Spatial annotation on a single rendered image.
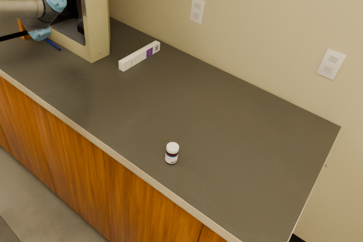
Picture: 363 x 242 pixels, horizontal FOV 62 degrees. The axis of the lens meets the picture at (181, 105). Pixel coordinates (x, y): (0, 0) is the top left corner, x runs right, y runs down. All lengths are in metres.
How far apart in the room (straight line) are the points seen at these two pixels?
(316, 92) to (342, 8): 0.35
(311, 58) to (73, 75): 0.99
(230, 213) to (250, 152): 0.26
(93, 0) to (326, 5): 0.89
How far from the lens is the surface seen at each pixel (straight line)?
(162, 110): 1.20
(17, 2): 1.11
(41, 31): 1.26
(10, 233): 0.95
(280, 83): 1.43
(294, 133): 1.27
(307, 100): 1.42
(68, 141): 1.39
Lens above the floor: 1.74
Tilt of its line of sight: 40 degrees down
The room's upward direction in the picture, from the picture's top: 8 degrees clockwise
